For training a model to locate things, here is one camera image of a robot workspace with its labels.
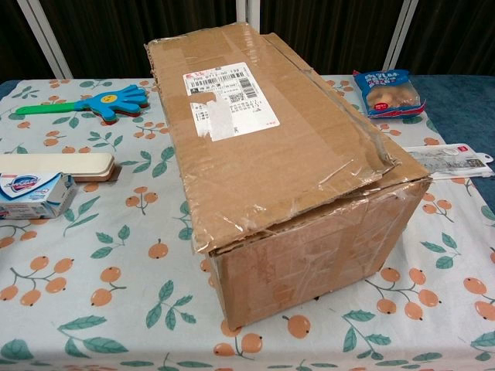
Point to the brown cardboard shipping box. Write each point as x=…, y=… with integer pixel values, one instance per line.
x=270, y=162

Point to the blue hand clapper toy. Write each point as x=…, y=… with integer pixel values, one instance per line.
x=112, y=102

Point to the white blue soap box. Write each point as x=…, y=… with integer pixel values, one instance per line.
x=35, y=197

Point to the fruit print tablecloth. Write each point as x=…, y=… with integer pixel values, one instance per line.
x=96, y=251

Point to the blue snack bag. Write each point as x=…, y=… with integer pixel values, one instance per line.
x=388, y=94

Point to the cream oblong utensil case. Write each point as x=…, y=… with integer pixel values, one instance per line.
x=58, y=162

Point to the dark curtain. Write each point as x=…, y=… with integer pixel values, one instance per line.
x=116, y=35

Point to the clear plastic package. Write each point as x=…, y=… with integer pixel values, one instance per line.
x=448, y=160

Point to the white frame post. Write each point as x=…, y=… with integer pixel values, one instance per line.
x=247, y=13
x=46, y=38
x=400, y=38

